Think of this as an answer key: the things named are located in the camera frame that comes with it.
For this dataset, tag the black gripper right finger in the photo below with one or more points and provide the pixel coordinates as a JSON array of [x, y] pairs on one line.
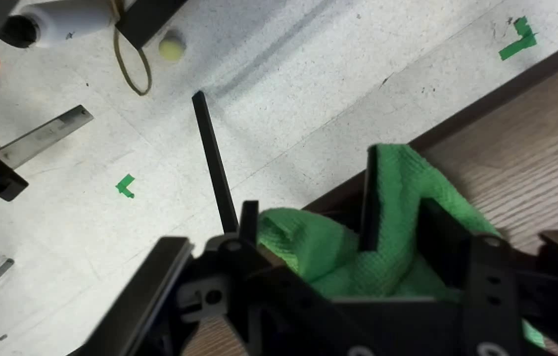
[[445, 248]]

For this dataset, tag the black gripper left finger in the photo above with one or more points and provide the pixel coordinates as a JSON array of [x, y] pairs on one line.
[[370, 198]]

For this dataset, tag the green cloth towel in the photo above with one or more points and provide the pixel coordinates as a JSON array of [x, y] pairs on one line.
[[330, 257]]

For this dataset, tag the large green tape corner mark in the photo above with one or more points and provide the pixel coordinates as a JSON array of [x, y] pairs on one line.
[[518, 42]]

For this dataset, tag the small green tape corner mark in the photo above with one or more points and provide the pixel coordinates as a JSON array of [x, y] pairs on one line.
[[125, 186]]

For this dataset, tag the yellow ball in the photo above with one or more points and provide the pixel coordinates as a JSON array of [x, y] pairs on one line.
[[172, 46]]

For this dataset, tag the flat grey metal bar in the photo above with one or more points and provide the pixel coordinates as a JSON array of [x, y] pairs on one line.
[[43, 135]]

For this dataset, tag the white cylinder black cap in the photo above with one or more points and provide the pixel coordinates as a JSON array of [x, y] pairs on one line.
[[67, 20]]

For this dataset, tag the black metal table frame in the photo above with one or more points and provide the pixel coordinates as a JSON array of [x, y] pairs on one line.
[[216, 164]]

